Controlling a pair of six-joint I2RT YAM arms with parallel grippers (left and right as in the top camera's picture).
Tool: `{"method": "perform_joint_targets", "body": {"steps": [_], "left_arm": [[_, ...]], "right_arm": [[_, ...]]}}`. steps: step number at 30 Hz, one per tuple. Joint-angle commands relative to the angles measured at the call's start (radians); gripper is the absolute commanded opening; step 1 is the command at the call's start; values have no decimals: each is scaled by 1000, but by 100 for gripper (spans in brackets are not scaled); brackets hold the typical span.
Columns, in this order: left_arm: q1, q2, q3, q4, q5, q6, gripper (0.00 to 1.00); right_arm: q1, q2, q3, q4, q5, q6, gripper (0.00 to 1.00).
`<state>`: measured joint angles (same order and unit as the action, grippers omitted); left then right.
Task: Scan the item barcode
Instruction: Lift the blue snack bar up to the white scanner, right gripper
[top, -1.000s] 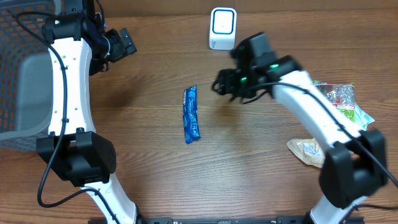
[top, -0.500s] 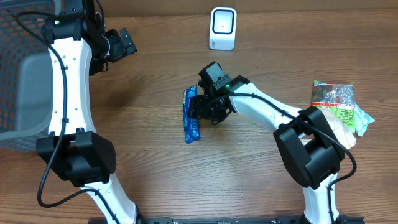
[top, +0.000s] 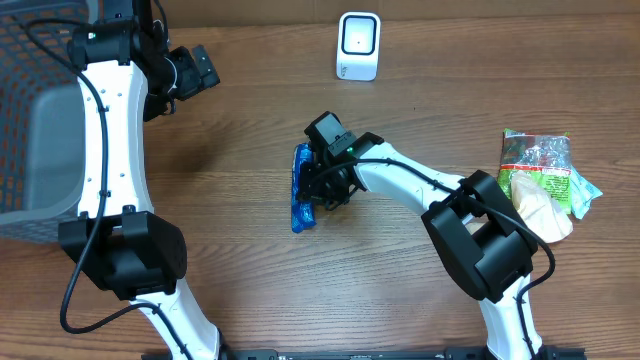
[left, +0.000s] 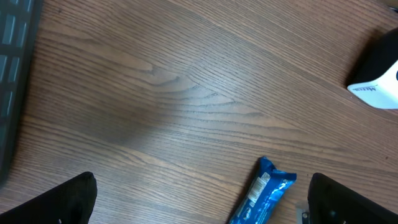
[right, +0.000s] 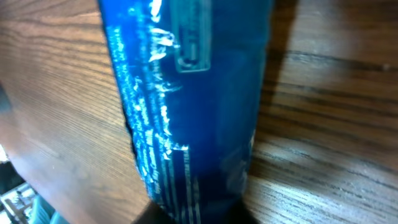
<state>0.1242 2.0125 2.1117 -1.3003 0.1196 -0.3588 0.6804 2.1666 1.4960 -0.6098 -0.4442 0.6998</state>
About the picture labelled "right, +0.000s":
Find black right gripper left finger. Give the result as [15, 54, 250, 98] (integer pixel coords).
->
[132, 202, 173, 224]

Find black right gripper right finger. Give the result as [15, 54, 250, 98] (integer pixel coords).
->
[223, 199, 258, 224]

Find blue cookie packet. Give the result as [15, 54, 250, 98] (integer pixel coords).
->
[98, 0, 274, 223]

